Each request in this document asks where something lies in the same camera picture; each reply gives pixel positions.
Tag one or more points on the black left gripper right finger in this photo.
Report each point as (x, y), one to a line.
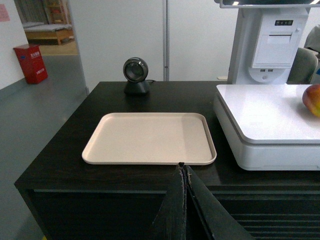
(217, 223)

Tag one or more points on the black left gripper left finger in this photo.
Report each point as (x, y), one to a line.
(170, 222)

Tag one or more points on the dark red yellow mango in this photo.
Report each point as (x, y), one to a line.
(311, 99)

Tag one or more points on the black checkout counter cabinet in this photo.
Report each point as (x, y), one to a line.
(73, 200)

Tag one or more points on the white checkout scale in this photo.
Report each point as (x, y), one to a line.
(268, 128)

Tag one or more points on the beige plastic tray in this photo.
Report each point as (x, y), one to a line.
(151, 138)

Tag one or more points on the round black barcode scanner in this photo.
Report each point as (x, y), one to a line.
(136, 70)

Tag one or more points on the grey office chair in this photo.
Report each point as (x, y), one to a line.
(303, 68)

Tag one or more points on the white POS terminal stand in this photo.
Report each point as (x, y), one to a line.
(266, 39)

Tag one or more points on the red fire extinguisher box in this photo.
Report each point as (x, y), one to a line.
(31, 63)

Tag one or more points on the grey vertical wall rail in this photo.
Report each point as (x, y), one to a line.
(166, 40)

